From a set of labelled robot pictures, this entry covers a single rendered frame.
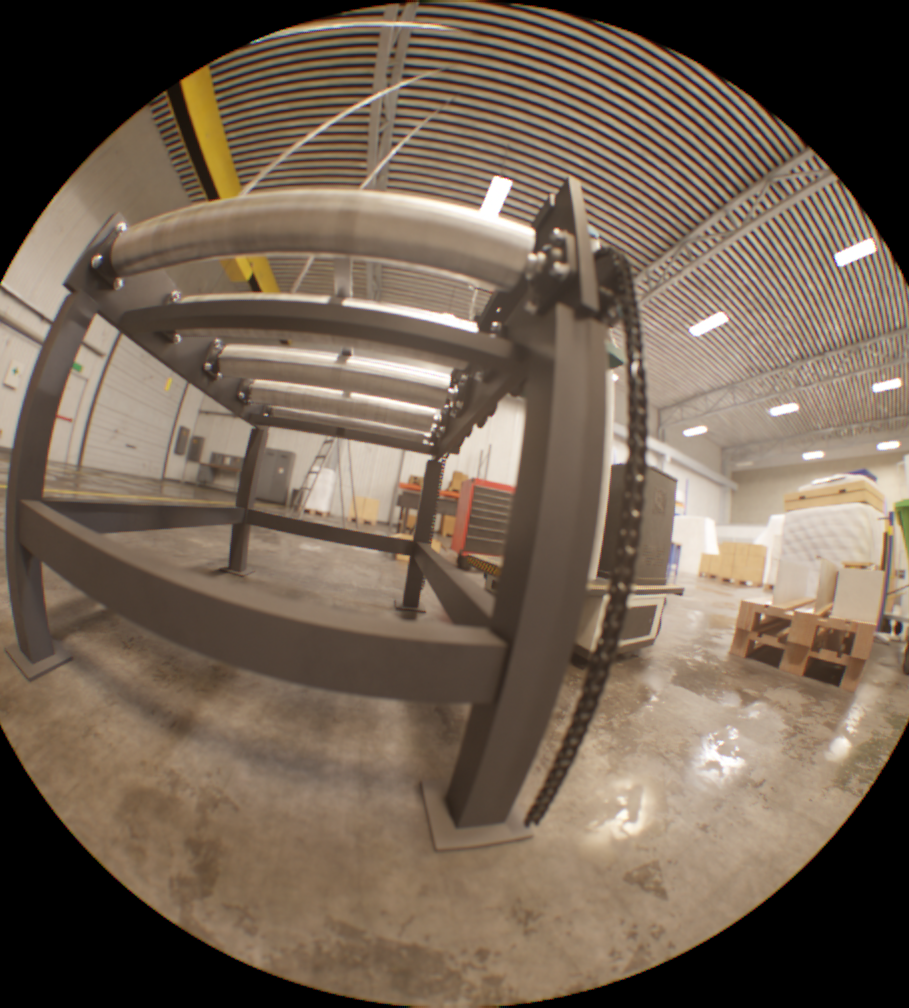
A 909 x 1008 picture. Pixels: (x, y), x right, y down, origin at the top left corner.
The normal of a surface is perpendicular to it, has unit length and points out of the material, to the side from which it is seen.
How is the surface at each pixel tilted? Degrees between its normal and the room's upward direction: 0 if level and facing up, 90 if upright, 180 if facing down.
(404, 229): 143
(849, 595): 90
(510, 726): 90
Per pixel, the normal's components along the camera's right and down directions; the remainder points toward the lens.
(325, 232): -0.07, 0.88
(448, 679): 0.22, -0.03
